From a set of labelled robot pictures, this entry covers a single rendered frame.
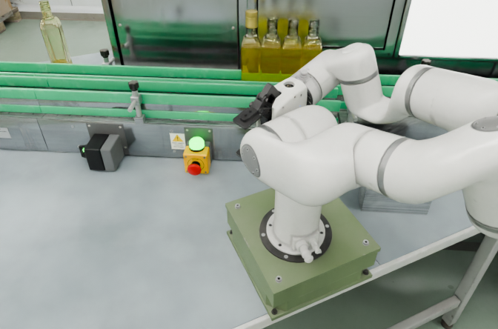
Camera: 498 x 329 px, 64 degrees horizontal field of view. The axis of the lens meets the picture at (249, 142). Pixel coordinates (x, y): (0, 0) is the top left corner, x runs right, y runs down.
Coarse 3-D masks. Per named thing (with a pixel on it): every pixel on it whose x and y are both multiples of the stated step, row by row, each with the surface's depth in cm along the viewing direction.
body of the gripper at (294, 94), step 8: (288, 80) 74; (296, 80) 75; (280, 88) 73; (288, 88) 73; (296, 88) 73; (304, 88) 74; (272, 96) 73; (280, 96) 71; (288, 96) 71; (296, 96) 73; (304, 96) 75; (272, 104) 72; (280, 104) 70; (288, 104) 72; (296, 104) 74; (304, 104) 77; (312, 104) 77; (272, 112) 71; (280, 112) 71; (264, 120) 74
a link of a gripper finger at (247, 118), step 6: (258, 96) 68; (264, 96) 68; (258, 102) 68; (264, 102) 68; (246, 108) 70; (252, 108) 69; (258, 108) 68; (240, 114) 69; (246, 114) 68; (252, 114) 68; (258, 114) 69; (234, 120) 68; (240, 120) 68; (246, 120) 67; (252, 120) 68; (240, 126) 67; (246, 126) 67
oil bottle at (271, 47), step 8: (264, 40) 112; (272, 40) 112; (280, 40) 113; (264, 48) 113; (272, 48) 112; (280, 48) 113; (264, 56) 114; (272, 56) 114; (280, 56) 114; (264, 64) 116; (272, 64) 115; (280, 64) 116; (264, 72) 117; (272, 72) 117; (264, 80) 119; (272, 80) 118
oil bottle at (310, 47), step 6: (306, 36) 113; (318, 36) 113; (306, 42) 111; (312, 42) 111; (318, 42) 111; (306, 48) 112; (312, 48) 111; (318, 48) 111; (306, 54) 113; (312, 54) 112; (318, 54) 112; (306, 60) 114; (300, 66) 118
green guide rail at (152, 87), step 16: (0, 80) 122; (16, 80) 121; (32, 80) 121; (48, 80) 120; (64, 80) 120; (80, 80) 119; (96, 80) 119; (112, 80) 119; (128, 80) 119; (144, 80) 119; (336, 96) 116
